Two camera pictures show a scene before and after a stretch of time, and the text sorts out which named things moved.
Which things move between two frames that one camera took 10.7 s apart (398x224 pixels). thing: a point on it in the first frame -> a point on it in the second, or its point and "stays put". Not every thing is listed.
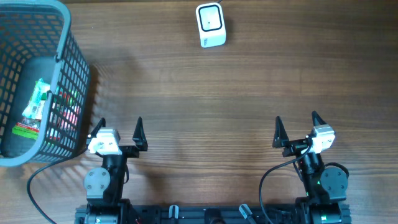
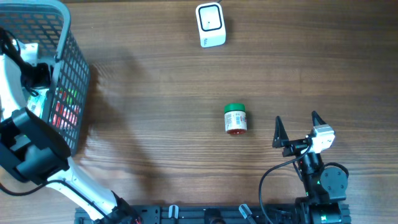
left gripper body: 129,152 -> 35,76
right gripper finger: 317,120 stays put
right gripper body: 295,147 stays put
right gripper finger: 281,138 stays put
